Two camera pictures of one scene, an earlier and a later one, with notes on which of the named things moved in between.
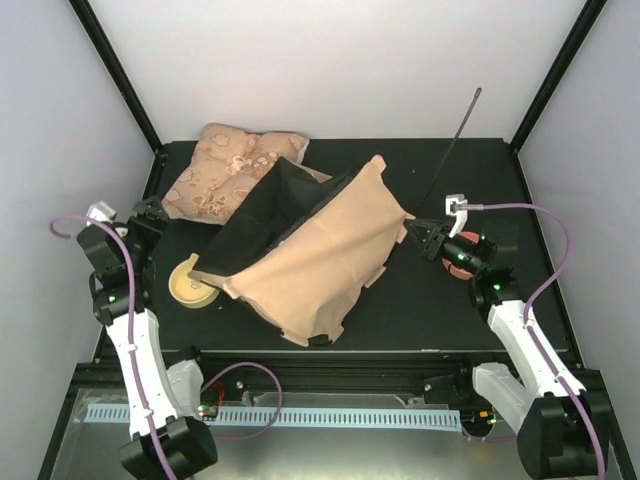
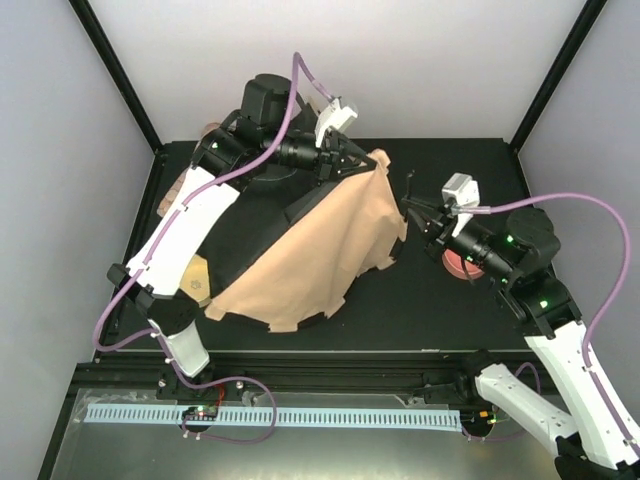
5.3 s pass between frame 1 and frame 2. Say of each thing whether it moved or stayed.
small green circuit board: stayed
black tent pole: moved
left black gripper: moved
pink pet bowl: stayed
